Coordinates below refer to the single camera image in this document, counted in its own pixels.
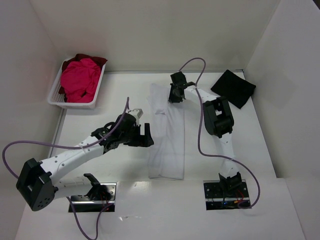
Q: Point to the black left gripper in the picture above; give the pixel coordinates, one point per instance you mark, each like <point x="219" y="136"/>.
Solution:
<point x="139" y="135"/>

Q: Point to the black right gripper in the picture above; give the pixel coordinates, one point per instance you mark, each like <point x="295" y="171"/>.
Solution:
<point x="177" y="87"/>

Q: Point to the white t shirt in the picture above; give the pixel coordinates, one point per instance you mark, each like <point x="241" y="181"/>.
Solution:
<point x="167" y="155"/>

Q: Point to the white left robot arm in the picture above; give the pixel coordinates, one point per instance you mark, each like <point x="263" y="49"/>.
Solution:
<point x="41" y="182"/>

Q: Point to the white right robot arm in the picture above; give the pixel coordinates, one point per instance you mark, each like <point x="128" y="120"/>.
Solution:
<point x="217" y="118"/>

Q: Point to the folded black t shirt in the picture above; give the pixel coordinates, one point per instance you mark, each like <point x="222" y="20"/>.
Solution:
<point x="234" y="88"/>

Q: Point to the dark red t shirt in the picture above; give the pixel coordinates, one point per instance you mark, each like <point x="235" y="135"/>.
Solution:
<point x="97" y="60"/>

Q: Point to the pink t shirt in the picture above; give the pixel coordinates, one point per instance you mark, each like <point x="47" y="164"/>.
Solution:
<point x="80" y="80"/>

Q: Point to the white plastic basket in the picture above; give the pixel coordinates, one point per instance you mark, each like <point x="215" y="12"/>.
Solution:
<point x="77" y="83"/>

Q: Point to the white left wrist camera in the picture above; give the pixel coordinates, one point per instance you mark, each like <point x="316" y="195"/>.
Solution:
<point x="137" y="114"/>

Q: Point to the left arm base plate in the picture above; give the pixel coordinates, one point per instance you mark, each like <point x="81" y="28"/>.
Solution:
<point x="105" y="198"/>

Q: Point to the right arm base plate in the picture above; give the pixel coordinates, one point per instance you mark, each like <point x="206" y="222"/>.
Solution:
<point x="215" y="199"/>

